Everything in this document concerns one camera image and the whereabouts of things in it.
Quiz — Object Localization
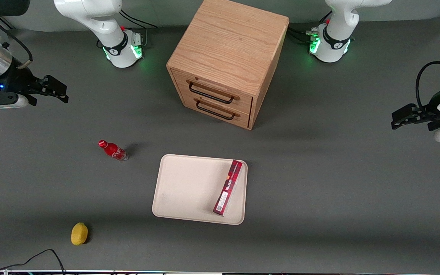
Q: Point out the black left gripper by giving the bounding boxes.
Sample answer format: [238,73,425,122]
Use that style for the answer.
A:
[391,86,440,133]

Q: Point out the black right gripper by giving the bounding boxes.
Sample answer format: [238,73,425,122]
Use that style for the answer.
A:
[0,67,69,106]

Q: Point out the red coke bottle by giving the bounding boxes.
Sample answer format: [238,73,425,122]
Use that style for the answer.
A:
[98,140,129,162]

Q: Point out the beige plastic tray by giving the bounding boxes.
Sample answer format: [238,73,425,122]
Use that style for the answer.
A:
[152,154,248,225]

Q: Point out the yellow lemon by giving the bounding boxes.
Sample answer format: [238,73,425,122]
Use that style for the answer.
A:
[71,222,89,246]

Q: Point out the wooden drawer front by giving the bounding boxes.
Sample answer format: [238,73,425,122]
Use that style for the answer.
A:
[171,70,254,114]
[181,95,252,129]

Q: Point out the wooden drawer cabinet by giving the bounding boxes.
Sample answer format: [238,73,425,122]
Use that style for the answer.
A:
[166,0,290,131]

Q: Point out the red tartan shortbread box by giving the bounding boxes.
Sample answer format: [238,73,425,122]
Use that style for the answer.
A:
[213,159,243,217]

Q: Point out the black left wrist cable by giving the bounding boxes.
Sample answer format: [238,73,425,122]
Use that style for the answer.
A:
[415,61,440,110]

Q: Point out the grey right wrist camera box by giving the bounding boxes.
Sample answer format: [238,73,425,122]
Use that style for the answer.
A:
[0,93,29,112]

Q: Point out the black right arm base cables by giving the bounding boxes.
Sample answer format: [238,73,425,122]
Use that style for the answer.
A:
[97,9,159,50]

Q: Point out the black arm base cables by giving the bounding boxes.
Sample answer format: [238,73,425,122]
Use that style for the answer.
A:
[97,9,159,50]
[286,11,333,43]

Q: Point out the black left arm base cables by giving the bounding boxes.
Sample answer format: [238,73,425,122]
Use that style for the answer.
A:
[286,11,333,43]

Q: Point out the black metal drawer handle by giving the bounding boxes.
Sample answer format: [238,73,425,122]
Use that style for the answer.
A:
[188,82,235,105]
[196,99,236,121]

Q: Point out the black cable at table edge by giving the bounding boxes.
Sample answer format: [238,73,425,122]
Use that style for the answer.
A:
[0,249,66,275]

